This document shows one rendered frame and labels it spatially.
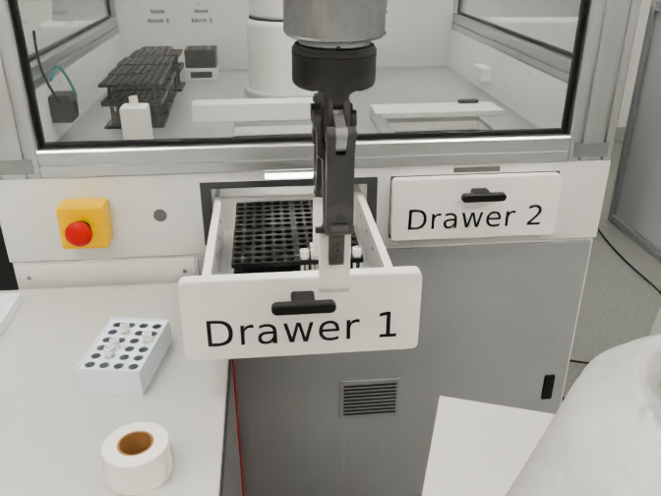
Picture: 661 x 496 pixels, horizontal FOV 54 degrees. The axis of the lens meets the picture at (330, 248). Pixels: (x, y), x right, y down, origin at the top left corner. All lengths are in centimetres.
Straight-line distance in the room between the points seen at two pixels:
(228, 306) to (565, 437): 55
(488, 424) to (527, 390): 68
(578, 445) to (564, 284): 102
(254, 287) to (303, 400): 56
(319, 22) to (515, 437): 44
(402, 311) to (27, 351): 54
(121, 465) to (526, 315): 82
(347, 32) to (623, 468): 40
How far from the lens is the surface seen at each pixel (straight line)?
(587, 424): 28
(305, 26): 56
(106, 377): 88
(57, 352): 100
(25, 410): 91
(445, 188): 110
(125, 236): 113
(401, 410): 135
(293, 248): 90
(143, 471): 74
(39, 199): 114
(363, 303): 79
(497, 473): 67
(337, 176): 56
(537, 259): 124
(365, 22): 56
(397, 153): 108
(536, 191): 116
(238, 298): 78
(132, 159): 108
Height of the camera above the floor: 129
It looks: 26 degrees down
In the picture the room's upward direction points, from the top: straight up
